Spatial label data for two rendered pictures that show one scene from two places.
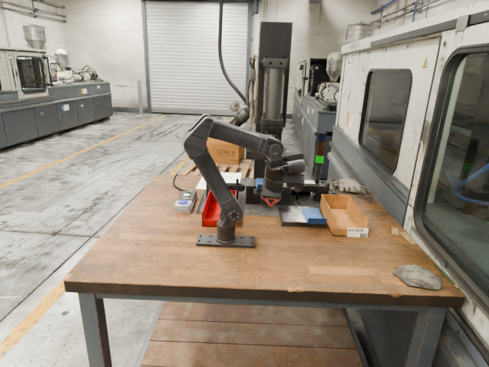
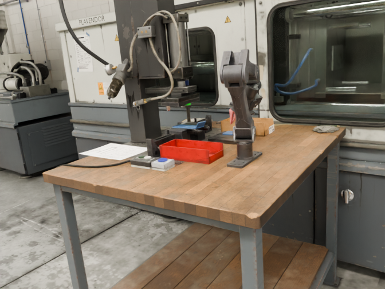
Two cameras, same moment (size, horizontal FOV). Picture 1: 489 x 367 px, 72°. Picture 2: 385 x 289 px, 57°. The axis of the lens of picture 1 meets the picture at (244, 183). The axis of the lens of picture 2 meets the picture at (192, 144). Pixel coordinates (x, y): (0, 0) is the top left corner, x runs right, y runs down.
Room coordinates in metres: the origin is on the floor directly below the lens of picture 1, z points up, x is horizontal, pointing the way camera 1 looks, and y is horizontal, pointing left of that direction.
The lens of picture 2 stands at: (0.44, 1.31, 1.34)
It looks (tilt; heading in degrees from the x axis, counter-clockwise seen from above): 15 degrees down; 304
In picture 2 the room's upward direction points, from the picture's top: 5 degrees counter-clockwise
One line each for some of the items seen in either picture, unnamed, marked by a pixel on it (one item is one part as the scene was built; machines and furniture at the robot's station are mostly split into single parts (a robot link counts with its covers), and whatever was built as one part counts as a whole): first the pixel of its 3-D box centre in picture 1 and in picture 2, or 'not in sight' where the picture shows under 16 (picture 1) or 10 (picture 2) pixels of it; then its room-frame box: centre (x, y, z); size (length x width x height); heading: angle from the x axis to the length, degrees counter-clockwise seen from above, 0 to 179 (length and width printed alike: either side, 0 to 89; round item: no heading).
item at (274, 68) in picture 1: (271, 95); (177, 46); (1.43, -0.10, 1.37); 0.11 x 0.09 x 0.30; 89
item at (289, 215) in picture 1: (300, 215); (230, 137); (1.25, -0.23, 0.91); 0.17 x 0.16 x 0.02; 89
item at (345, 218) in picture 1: (342, 215); (247, 127); (1.23, -0.39, 0.93); 0.25 x 0.13 x 0.08; 179
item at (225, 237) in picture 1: (225, 231); (244, 150); (1.03, 0.06, 0.94); 0.20 x 0.07 x 0.08; 89
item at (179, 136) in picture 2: (268, 193); (185, 135); (1.43, -0.11, 0.94); 0.20 x 0.10 x 0.07; 89
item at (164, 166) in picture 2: (183, 209); (163, 167); (1.30, 0.25, 0.90); 0.07 x 0.07 x 0.06; 89
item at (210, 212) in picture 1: (220, 207); (191, 150); (1.27, 0.09, 0.93); 0.25 x 0.12 x 0.06; 179
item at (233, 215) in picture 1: (228, 213); (243, 134); (1.04, 0.05, 1.00); 0.09 x 0.06 x 0.06; 12
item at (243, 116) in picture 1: (244, 115); (120, 77); (1.71, 0.01, 1.25); 0.19 x 0.07 x 0.19; 89
